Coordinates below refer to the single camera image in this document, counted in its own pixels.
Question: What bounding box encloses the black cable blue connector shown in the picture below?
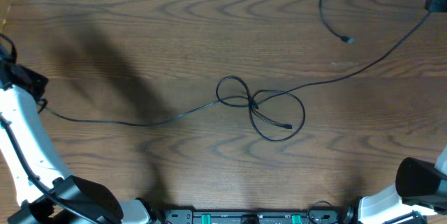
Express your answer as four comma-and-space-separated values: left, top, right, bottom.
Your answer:
246, 8, 432, 142

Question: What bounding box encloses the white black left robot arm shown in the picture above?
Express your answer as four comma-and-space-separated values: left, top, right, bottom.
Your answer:
1, 45, 156, 224

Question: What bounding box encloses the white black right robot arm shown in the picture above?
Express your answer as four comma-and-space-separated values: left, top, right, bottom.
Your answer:
342, 150, 446, 224

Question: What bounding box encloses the black left camera cable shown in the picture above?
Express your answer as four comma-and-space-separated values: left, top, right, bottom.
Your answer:
0, 115, 105, 224

